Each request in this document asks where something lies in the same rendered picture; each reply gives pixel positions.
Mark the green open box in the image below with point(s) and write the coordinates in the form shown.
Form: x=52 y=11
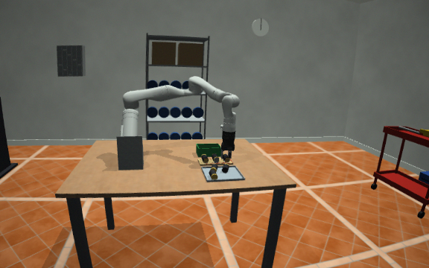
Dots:
x=208 y=149

